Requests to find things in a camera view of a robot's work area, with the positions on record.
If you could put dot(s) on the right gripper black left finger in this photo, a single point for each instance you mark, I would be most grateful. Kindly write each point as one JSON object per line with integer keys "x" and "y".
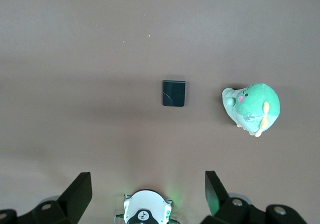
{"x": 75, "y": 196}

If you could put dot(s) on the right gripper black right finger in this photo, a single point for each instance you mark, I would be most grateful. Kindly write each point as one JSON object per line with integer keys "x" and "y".
{"x": 215, "y": 196}

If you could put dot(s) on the black phone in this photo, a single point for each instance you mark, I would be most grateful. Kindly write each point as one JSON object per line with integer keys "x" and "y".
{"x": 173, "y": 93}

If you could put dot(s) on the green dinosaur plush toy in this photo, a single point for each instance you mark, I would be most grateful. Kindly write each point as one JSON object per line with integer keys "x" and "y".
{"x": 252, "y": 106}

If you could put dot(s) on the brown table cover cloth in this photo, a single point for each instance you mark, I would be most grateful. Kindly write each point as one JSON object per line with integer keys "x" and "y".
{"x": 75, "y": 58}

